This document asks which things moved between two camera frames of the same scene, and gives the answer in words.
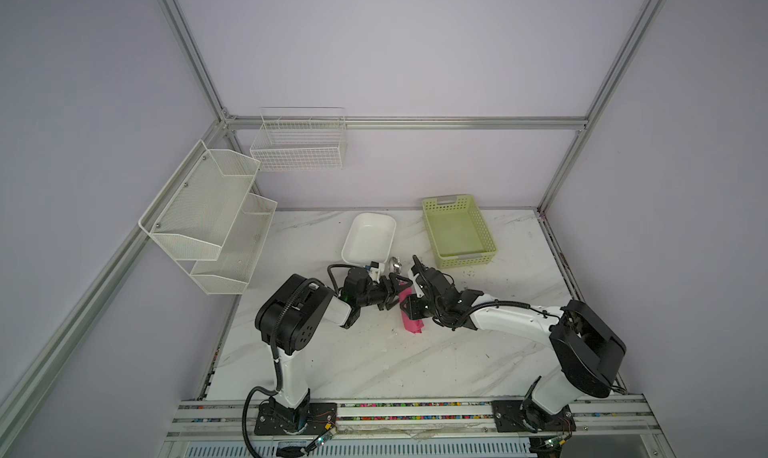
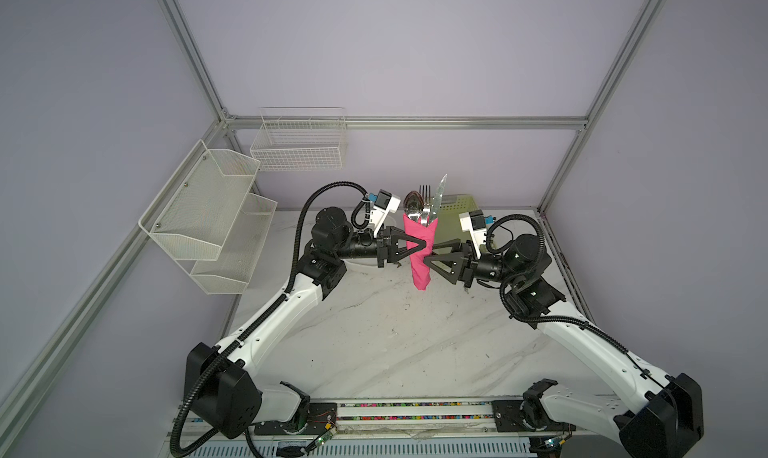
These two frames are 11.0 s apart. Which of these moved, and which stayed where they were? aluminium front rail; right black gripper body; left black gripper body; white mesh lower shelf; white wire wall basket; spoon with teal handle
Moved: spoon with teal handle; left black gripper body; right black gripper body
Stayed: white wire wall basket; aluminium front rail; white mesh lower shelf
